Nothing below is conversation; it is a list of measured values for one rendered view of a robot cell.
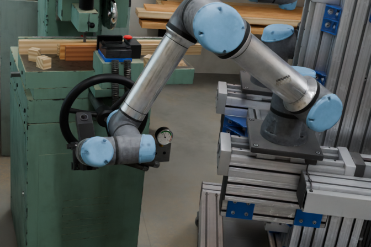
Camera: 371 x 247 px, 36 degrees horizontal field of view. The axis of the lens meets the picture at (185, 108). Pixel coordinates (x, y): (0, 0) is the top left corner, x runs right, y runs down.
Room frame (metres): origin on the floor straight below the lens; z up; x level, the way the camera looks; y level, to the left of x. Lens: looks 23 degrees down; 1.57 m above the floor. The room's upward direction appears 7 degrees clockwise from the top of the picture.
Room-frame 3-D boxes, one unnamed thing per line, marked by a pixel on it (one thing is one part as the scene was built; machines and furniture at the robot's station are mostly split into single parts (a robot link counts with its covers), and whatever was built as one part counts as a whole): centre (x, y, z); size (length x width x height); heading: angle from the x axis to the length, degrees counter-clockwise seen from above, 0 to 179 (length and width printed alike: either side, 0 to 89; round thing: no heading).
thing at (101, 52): (1.81, 0.24, 0.99); 0.13 x 0.11 x 0.06; 114
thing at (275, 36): (2.15, -0.32, 0.98); 0.13 x 0.12 x 0.14; 105
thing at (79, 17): (1.97, 0.40, 1.03); 0.14 x 0.07 x 0.09; 24
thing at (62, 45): (1.93, 0.36, 0.93); 0.23 x 0.02 x 0.06; 114
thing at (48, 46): (2.00, 0.33, 0.92); 0.60 x 0.02 x 0.05; 114
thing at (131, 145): (1.35, 0.13, 0.87); 0.11 x 0.11 x 0.08; 21
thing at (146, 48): (2.03, 0.22, 0.92); 0.56 x 0.02 x 0.04; 114
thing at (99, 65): (1.81, 0.25, 0.91); 0.15 x 0.14 x 0.09; 114
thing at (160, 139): (1.87, 0.07, 0.65); 0.06 x 0.04 x 0.08; 114
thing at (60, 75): (1.89, 0.28, 0.87); 0.61 x 0.30 x 0.06; 114
